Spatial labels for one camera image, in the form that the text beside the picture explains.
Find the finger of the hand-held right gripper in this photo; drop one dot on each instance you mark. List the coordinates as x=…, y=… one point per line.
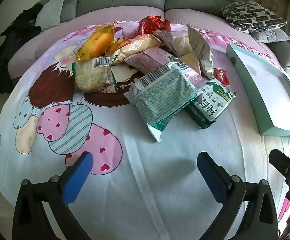
x=282, y=162

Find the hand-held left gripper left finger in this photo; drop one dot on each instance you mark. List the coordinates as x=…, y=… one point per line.
x=77, y=177

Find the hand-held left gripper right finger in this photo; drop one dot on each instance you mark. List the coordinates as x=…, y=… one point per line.
x=211, y=177

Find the green biscuit packet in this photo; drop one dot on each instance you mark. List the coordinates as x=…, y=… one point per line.
x=210, y=105

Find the teal box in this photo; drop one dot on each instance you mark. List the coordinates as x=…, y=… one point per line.
x=262, y=85

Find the large green and white packet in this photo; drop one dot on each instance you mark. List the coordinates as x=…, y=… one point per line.
x=162, y=92

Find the small red packet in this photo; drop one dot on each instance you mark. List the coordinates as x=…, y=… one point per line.
x=221, y=76

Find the green rice cracker packet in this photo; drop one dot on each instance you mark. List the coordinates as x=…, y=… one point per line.
x=92, y=75

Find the silver white packet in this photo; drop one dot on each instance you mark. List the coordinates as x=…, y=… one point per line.
x=200, y=52

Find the mauve snack packet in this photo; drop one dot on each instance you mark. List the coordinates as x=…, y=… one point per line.
x=150, y=60

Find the yellow cake packet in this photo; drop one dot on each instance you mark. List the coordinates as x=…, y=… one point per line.
x=97, y=42

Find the clear yellow bread packet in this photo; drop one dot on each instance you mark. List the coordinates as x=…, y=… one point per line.
x=175, y=40

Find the cream bread packet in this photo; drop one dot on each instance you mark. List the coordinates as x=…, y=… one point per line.
x=135, y=46

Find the red snack packet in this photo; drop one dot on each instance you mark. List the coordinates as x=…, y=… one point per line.
x=147, y=25

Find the printed cartoon blanket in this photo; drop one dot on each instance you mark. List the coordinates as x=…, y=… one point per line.
x=160, y=180

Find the black clothing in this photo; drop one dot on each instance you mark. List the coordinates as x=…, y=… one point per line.
x=17, y=42

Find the black and white patterned pillow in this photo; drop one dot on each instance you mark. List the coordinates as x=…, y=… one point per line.
x=252, y=15

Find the pale grey pillow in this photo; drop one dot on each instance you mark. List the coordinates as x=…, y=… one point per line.
x=51, y=12

